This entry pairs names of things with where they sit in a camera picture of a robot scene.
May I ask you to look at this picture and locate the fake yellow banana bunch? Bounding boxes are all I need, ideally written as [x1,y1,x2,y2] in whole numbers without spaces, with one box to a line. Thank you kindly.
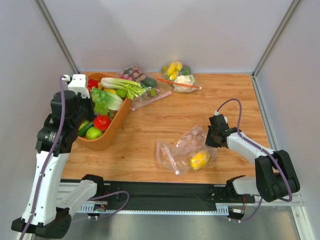
[161,61,183,81]

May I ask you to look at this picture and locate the orange plastic basket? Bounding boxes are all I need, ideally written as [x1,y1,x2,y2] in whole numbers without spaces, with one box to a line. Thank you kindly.
[76,72,133,151]

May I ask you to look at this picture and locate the fake red tomato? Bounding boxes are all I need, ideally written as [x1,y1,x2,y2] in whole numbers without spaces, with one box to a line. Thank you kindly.
[93,115,111,132]

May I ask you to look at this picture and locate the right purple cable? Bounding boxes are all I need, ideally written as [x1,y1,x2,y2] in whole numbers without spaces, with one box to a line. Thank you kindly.
[215,98,293,203]

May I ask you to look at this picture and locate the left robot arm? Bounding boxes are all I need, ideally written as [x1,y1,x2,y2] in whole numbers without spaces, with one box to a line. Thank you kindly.
[11,90,105,239]

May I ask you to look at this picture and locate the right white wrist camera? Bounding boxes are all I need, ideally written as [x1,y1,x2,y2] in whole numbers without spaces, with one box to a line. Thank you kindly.
[213,111,228,124]

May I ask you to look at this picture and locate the fake white cauliflower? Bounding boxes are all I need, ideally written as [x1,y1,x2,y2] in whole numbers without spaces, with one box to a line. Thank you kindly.
[173,75,195,93]

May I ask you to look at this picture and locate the fake lime green fruit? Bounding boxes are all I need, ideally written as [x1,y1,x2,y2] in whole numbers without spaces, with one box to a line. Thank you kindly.
[116,89,128,99]

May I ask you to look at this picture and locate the fake red bell pepper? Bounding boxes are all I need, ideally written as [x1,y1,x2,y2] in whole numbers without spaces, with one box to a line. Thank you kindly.
[87,78,99,92]

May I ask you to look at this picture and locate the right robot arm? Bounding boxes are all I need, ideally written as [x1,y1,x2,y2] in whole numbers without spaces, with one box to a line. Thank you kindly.
[205,114,301,203]

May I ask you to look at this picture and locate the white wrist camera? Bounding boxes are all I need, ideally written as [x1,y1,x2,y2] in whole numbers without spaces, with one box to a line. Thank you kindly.
[213,111,228,124]
[67,74,90,99]

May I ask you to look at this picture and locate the zip bag with bananas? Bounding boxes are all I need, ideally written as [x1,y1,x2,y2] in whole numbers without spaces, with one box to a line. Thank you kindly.
[156,61,203,93]

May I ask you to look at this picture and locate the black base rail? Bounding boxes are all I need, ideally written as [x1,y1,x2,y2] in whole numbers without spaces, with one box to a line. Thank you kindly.
[88,177,256,212]

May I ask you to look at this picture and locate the clear zip bag pink slider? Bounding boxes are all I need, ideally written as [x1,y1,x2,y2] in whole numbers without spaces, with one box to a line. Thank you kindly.
[156,125,218,175]

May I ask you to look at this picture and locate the fake green celery stalk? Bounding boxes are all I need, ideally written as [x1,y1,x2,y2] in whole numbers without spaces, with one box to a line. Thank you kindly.
[100,77,148,100]

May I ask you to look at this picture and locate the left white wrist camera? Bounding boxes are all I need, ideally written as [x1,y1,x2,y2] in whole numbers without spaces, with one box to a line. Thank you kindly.
[67,74,90,99]

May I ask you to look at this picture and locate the fake pink dragon fruit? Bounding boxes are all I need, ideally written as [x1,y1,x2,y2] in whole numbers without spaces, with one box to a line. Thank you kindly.
[122,67,147,82]

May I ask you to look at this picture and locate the fake yellow lemon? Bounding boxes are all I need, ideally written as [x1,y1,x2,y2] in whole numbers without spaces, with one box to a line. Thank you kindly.
[190,150,211,171]

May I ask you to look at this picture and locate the fake green lettuce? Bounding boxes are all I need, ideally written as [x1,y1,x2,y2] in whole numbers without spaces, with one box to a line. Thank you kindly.
[91,87,124,115]

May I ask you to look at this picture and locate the fake green apple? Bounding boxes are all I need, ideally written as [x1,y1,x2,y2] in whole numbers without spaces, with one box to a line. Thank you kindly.
[85,126,103,140]

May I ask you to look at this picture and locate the fake green avocado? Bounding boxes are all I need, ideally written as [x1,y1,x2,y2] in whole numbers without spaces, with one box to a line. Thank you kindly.
[142,77,158,88]

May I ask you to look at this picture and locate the zip bag with dotted fruit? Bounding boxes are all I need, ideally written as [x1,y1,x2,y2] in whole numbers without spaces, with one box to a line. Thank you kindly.
[116,64,172,111]

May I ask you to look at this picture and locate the fake dark green cucumber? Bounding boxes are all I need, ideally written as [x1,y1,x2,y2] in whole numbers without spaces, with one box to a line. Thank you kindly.
[77,120,94,137]

